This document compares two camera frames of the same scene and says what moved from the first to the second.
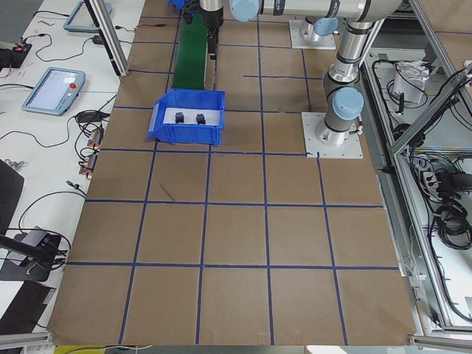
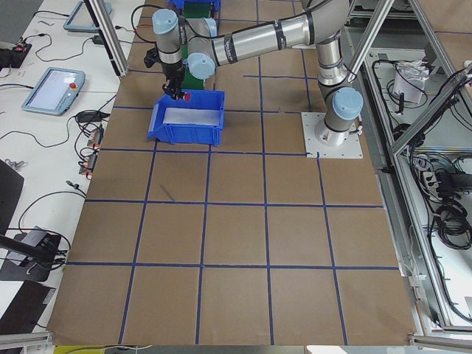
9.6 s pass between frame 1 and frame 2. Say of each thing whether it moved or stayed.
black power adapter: stayed
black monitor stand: stayed
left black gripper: moved
